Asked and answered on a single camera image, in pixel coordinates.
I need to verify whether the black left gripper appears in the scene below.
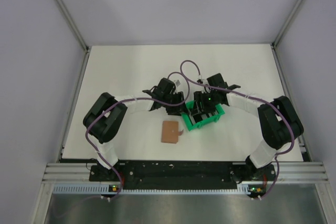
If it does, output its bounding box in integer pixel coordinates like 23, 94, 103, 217
162, 91, 189, 116

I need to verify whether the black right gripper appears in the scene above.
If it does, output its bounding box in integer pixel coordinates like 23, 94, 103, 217
192, 91, 218, 116

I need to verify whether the green plastic card bin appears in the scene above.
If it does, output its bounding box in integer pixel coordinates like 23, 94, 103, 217
182, 101, 225, 131

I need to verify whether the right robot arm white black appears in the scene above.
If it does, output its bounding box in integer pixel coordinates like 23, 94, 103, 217
191, 73, 304, 180

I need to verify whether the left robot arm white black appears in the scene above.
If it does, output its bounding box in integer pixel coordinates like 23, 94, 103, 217
83, 78, 190, 180

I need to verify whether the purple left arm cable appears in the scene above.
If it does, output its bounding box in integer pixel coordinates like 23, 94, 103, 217
85, 71, 191, 198

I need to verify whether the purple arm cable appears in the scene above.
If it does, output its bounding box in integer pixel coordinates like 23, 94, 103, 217
180, 60, 295, 201
85, 71, 191, 198

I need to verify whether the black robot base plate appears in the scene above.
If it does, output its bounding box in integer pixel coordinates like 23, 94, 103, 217
89, 160, 275, 190

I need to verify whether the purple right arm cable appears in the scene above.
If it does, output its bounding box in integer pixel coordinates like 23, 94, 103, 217
180, 60, 295, 201

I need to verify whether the aluminium frame rail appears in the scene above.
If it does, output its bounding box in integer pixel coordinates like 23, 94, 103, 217
43, 162, 329, 184

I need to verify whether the grey slotted cable duct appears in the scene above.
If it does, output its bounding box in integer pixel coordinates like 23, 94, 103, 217
53, 184, 263, 195

